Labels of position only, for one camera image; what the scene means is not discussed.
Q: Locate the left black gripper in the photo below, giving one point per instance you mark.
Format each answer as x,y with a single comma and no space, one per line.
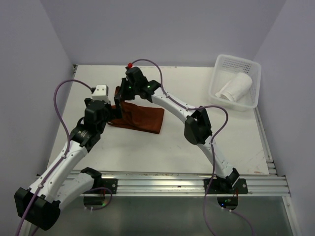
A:
114,113

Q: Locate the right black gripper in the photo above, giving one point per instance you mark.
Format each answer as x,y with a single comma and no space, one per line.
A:
122,94

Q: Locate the brown towel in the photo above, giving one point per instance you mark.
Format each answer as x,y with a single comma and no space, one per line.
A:
140,118

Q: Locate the white towel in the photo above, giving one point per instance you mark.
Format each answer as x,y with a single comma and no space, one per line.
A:
237,87

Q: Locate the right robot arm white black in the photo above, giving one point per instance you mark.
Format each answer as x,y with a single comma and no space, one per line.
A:
197,126

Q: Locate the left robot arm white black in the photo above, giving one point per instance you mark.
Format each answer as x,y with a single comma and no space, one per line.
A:
41,203

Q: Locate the white plastic basket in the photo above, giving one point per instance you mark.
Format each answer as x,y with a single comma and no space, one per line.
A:
226,67

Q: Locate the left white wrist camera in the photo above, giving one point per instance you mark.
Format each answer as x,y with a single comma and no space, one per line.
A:
100,93

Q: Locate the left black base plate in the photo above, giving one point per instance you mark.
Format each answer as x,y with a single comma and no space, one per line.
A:
109,183

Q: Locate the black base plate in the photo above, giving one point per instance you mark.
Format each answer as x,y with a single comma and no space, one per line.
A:
218,186
109,183

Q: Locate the aluminium mounting rail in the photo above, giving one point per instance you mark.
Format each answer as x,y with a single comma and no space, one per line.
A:
191,185

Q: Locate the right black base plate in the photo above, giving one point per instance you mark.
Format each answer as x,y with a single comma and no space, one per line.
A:
218,186

